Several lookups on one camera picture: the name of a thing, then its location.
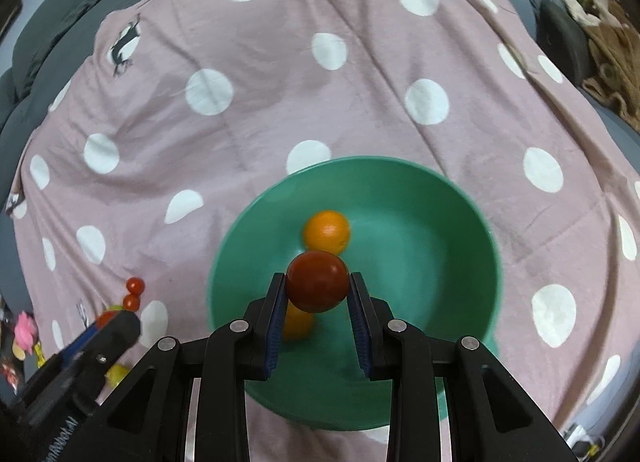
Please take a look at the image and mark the black cushion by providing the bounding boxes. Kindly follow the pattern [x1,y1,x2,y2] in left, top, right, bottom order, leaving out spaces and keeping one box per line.
[537,0,596,87]

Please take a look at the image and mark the pink polka dot blanket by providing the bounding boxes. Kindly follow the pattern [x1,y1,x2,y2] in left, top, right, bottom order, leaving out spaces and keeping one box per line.
[5,0,640,462]

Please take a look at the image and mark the green plastic bowl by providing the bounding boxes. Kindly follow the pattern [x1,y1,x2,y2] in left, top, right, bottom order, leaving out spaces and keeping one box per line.
[207,156,502,432]

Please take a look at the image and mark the brown fleece robe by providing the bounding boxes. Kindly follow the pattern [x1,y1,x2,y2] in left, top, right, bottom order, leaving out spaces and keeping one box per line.
[580,0,640,133]

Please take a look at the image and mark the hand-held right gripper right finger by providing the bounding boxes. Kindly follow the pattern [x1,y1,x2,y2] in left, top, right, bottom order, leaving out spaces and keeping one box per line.
[348,272,576,462]

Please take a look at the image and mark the large orange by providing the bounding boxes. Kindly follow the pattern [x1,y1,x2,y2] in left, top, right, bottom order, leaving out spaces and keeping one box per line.
[303,210,351,257]

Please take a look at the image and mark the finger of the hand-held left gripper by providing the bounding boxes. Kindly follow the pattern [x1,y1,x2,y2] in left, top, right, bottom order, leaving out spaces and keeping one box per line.
[64,311,142,369]

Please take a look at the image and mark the cream cloth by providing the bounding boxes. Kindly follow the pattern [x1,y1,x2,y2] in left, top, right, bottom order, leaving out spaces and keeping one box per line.
[552,0,601,25]

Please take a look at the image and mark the small orange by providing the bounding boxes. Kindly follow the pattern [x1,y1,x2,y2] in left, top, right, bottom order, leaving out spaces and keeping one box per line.
[282,303,316,341]

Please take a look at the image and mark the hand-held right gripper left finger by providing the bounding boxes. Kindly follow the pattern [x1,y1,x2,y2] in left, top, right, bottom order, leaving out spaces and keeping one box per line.
[75,272,288,462]

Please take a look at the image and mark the pink toy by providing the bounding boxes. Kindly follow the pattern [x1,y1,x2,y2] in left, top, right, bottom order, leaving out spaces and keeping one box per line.
[12,311,41,355]

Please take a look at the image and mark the white and yellow device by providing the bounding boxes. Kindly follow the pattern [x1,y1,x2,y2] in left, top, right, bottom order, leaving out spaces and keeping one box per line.
[562,422,606,460]

